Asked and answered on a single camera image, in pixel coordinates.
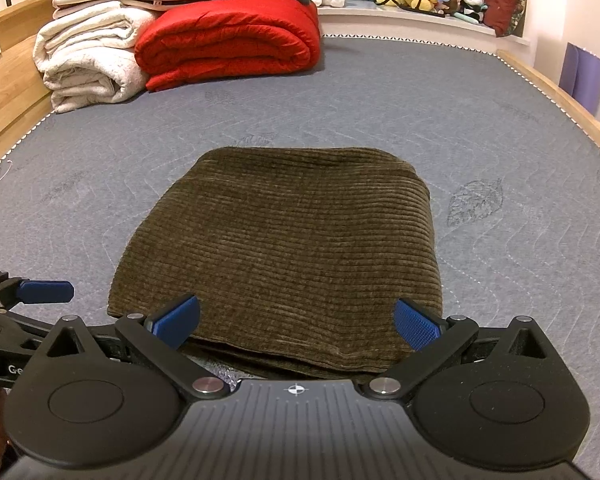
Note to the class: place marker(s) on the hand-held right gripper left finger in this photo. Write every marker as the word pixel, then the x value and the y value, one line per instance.
pixel 177 321

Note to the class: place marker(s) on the purple box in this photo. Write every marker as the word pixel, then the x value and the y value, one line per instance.
pixel 582 77

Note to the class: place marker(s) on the red folded quilt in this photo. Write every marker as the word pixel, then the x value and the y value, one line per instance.
pixel 230 40

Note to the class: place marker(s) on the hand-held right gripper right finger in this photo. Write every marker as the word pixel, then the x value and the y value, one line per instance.
pixel 417 323

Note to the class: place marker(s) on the wooden bed frame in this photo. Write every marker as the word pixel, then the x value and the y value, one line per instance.
pixel 10 90

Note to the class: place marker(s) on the panda plush toy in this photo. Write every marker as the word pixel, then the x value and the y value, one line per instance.
pixel 472 2

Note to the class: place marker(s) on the dark red cushion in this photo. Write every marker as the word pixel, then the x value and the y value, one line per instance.
pixel 504 0

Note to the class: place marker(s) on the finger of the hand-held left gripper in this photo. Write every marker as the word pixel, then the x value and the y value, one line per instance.
pixel 25 324
pixel 45 291

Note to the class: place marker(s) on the white folded blanket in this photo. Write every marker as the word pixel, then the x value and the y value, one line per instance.
pixel 90 55

